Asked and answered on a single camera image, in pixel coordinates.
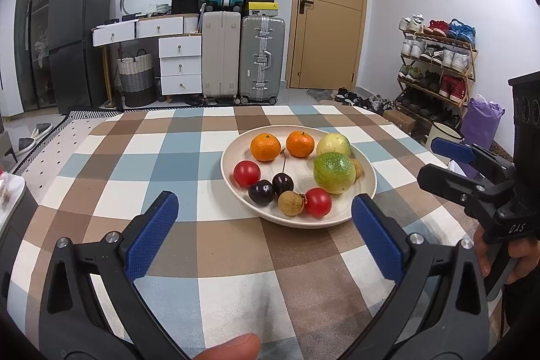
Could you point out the dark glass cabinet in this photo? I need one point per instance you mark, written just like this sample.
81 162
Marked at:
31 31

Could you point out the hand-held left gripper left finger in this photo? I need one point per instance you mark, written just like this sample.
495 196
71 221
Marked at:
154 235

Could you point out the rows of assorted shoes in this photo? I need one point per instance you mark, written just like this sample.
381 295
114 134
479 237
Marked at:
438 56

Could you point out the beige suitcase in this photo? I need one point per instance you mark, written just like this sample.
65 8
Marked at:
220 52

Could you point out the dark red cherry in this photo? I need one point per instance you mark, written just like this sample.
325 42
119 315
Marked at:
260 192
282 183

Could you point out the wooden shoe rack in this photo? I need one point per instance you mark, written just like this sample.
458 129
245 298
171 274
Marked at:
471 67

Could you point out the white bucket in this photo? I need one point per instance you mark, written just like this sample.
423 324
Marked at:
441 136

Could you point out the person's left hand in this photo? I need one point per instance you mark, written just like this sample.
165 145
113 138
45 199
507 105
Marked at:
236 347

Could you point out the brown longan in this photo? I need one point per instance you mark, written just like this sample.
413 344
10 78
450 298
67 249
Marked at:
358 170
290 204

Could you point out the large green passion fruit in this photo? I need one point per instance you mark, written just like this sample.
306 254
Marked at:
334 173

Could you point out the pile of dark shoes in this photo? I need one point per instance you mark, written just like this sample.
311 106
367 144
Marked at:
363 100

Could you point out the wooden door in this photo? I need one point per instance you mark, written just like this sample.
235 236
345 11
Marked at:
333 39

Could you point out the patterned floor rug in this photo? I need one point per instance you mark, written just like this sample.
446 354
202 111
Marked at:
63 132

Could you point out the small yellow-green passion fruit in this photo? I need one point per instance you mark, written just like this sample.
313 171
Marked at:
333 144

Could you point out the checkered tablecloth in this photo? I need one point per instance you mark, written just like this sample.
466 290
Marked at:
168 149

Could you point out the white drawer dresser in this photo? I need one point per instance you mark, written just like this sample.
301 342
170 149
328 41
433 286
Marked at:
179 64

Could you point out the person's right hand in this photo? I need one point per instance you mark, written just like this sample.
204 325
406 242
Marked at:
525 258

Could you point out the black storage box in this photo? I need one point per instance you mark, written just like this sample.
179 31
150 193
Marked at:
184 5

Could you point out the silver suitcase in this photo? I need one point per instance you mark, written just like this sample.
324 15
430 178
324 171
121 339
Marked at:
261 56

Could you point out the purple bag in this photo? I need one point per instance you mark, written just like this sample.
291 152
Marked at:
481 124

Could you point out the orange mandarin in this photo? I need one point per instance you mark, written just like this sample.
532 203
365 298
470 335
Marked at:
265 148
300 144

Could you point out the white crumpled paper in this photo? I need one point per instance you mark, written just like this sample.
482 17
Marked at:
455 167

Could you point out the cardboard box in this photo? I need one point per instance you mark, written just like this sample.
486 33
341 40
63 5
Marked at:
398 121

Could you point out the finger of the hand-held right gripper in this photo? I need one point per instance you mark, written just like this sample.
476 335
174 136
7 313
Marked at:
451 149
447 180

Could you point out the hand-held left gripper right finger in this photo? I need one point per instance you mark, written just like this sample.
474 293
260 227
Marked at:
377 242

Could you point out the red tomato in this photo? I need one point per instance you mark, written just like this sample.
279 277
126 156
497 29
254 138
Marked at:
247 173
317 202

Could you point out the dark grey refrigerator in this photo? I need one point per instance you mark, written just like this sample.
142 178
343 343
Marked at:
80 35

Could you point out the grey door mat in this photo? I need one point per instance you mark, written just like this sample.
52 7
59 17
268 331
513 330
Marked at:
318 94

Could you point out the woven laundry basket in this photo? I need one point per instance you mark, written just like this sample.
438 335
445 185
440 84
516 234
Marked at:
136 79

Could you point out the yellow black shoe box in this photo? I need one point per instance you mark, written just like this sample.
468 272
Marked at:
260 8

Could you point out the cream round plate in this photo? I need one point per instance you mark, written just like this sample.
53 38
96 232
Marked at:
301 171

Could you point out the grey white slipper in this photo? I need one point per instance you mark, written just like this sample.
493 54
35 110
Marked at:
26 147
42 130

